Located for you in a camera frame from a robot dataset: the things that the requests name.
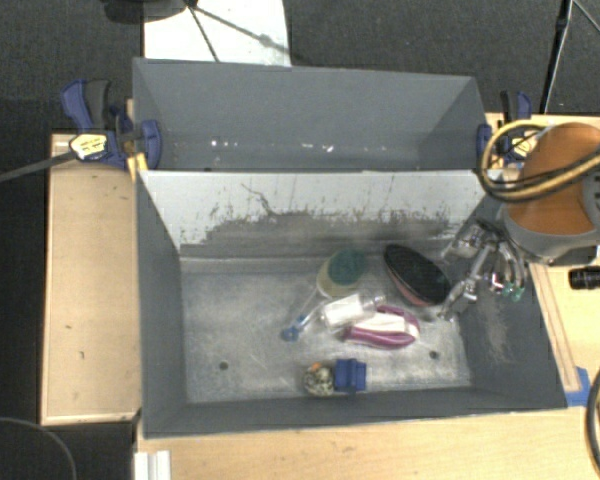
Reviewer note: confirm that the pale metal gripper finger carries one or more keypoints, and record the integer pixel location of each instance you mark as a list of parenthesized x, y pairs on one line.
[(452, 250), (454, 303)]

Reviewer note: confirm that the black oval brush red rim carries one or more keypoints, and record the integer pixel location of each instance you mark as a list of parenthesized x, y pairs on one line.
[(417, 275)]

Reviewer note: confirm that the pink and white pliers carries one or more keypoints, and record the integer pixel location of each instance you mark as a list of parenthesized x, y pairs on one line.
[(385, 330)]

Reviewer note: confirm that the clear plastic bottle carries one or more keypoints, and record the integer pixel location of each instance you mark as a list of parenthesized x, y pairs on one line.
[(347, 310)]

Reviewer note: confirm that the green and cream scrub sponge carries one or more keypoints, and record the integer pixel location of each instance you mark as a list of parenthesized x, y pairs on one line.
[(342, 268)]

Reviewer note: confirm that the blue plastic clip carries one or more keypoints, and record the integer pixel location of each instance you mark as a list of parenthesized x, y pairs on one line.
[(351, 375)]

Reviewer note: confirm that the clear blue toothbrush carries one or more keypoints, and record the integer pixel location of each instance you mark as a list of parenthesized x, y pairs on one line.
[(300, 324)]

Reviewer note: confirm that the speckled grey toy figure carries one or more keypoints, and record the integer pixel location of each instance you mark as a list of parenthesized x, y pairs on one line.
[(319, 380)]

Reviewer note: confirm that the grey metal bin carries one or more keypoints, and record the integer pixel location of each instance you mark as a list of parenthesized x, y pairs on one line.
[(260, 318)]

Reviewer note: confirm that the pale wood flat board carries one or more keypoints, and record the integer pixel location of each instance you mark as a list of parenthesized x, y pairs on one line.
[(90, 288)]

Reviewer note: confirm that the black cylinder on white bracket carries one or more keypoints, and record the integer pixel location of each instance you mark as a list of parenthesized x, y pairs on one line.
[(592, 275)]

